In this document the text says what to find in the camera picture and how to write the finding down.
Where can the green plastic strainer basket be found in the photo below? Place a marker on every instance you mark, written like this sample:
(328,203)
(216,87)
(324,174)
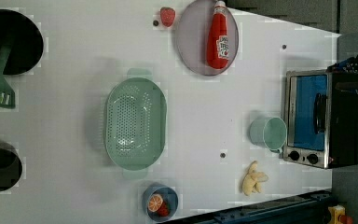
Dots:
(135,123)

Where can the grey round plate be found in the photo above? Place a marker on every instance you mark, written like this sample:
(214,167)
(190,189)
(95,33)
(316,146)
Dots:
(191,36)

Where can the small blue bowl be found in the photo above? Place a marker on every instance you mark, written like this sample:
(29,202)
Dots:
(169,196)

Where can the red ketchup bottle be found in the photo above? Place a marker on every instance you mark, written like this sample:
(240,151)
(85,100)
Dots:
(217,51)

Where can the toy orange slice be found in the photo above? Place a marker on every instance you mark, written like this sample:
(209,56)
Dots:
(155,202)

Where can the light green mug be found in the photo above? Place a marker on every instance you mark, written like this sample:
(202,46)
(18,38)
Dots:
(268,132)

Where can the red toy strawberry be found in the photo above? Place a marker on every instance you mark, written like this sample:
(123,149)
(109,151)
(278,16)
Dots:
(167,16)

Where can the small red toy fruit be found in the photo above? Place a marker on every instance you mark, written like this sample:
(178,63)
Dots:
(164,210)

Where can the peeled toy banana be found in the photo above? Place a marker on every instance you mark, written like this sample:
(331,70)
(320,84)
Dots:
(252,182)

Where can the silver black toaster oven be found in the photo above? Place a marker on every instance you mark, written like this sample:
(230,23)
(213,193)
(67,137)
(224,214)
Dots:
(321,119)

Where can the small black pot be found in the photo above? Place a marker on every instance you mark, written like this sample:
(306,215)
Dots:
(10,166)

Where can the yellow red toy object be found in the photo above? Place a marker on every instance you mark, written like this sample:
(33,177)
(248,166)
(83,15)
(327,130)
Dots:
(339,216)

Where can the large black pot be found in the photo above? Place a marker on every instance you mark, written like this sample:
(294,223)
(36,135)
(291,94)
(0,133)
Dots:
(28,45)

